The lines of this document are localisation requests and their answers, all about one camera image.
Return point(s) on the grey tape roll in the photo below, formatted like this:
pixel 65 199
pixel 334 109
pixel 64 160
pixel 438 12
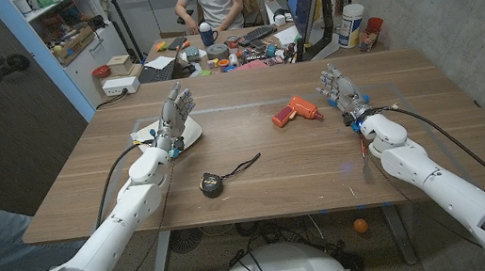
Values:
pixel 217 52

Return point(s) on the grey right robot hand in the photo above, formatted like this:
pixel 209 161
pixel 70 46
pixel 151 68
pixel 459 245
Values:
pixel 345 92

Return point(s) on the white power box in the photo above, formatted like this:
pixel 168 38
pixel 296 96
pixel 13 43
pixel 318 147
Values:
pixel 120 86

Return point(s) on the clear plastic cup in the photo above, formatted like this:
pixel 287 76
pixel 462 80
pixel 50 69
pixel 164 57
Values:
pixel 366 41

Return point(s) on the white shelf unit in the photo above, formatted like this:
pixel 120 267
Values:
pixel 90 66

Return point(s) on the wooden office desk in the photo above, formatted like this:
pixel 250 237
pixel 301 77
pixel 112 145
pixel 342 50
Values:
pixel 230 33

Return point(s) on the white canister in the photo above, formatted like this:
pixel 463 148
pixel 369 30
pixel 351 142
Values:
pixel 350 25

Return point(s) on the black tape measure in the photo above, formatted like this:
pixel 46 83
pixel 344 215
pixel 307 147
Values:
pixel 211 185

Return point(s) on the black phone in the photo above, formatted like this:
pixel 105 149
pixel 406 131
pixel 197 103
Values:
pixel 176 44

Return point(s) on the blue mug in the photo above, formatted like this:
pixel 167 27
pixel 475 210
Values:
pixel 208 36

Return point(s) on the orange ball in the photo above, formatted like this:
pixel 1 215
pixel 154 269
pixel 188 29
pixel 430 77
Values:
pixel 361 225

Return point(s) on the red soda can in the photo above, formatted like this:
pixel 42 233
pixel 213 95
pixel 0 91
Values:
pixel 233 44

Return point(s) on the orange toy drill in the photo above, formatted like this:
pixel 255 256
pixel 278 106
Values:
pixel 302 107

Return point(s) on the red bowl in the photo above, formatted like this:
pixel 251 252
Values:
pixel 101 71

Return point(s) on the cardboard box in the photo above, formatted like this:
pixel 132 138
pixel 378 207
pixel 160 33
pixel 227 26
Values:
pixel 75 47

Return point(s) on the dark laptop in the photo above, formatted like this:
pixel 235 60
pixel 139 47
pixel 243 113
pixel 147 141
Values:
pixel 157 72

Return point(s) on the small blue object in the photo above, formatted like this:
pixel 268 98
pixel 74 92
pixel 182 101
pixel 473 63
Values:
pixel 332 103

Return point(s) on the white paper plate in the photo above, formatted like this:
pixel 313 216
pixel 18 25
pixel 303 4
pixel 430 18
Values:
pixel 192 135

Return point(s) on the black keyboard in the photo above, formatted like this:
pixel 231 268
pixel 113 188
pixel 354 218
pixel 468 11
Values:
pixel 257 34

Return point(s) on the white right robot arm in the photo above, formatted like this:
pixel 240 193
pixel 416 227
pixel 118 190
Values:
pixel 408 164

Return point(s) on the white table leg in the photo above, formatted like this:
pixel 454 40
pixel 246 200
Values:
pixel 399 237
pixel 161 261

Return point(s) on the small beige box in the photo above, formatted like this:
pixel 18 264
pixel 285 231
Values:
pixel 121 65

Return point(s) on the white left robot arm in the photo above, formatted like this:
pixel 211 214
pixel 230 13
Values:
pixel 138 202

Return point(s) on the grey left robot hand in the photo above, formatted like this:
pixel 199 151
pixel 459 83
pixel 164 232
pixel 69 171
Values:
pixel 171 121

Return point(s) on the red cup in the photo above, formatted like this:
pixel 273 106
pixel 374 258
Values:
pixel 375 24

